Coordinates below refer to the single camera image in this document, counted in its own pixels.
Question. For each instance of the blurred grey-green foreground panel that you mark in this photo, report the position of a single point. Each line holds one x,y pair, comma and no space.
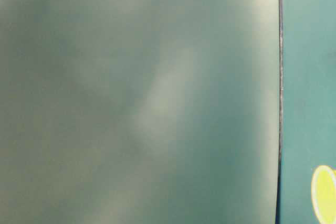
139,111

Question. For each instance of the yellow round object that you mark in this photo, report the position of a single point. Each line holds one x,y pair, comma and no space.
323,194

